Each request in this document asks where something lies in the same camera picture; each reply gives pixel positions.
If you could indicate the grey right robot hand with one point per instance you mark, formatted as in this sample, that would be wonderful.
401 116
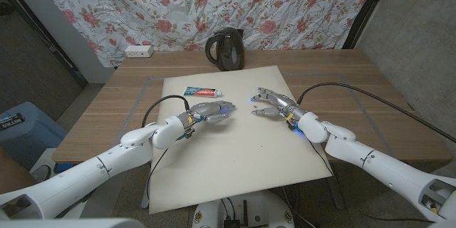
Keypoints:
281 101

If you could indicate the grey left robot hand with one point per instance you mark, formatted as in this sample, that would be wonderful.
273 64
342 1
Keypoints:
208 108

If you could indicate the cream foam board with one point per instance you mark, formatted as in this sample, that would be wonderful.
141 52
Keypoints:
231 167

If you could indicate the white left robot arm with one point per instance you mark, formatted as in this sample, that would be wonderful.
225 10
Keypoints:
99 171

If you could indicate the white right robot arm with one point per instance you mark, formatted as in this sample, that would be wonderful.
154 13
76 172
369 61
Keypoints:
374 167

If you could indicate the Colgate toothpaste tube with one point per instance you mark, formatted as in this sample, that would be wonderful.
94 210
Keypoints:
201 92

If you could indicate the black electric kettle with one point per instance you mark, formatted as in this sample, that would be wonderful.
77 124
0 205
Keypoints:
228 51

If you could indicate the white power strip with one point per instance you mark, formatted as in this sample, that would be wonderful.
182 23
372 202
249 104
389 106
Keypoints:
139 51

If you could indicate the floral backdrop cloth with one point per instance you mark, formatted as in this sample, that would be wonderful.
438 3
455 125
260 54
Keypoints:
213 3

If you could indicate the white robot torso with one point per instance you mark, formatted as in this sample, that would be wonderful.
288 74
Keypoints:
213 215

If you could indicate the grey table leg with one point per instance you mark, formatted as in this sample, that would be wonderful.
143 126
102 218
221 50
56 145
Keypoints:
336 196

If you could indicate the black backdrop stand pole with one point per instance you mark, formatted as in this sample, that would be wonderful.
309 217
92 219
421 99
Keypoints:
367 10

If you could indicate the white box with round dial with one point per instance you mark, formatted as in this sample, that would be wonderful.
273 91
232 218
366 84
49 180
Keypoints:
48 169

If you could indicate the blue plastic bin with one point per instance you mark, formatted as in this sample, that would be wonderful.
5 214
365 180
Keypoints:
25 132

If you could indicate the black left wrist camera module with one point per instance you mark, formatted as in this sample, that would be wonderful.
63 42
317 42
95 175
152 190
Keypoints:
187 134

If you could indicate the black slanted floor rail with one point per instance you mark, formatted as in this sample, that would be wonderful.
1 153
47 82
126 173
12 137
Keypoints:
46 39

